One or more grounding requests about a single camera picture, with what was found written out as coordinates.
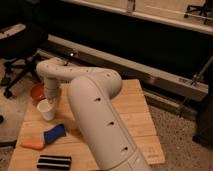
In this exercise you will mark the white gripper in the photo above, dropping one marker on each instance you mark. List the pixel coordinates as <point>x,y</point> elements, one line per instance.
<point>51,90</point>

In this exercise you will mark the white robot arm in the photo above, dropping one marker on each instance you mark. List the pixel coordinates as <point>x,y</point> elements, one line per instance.
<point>89,94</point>

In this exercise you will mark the red bowl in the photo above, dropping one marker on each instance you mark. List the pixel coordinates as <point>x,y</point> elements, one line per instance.
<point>37,92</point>

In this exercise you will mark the orange and blue sponge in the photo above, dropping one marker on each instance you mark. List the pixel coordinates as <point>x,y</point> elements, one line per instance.
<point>49,137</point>

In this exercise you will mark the black white striped block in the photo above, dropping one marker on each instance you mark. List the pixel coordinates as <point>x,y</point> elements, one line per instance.
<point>54,162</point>

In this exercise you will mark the black office chair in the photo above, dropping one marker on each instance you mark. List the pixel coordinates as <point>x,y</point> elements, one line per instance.
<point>20,37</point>

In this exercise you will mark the black chair base far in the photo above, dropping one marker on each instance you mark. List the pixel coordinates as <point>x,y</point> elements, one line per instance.
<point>203,10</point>

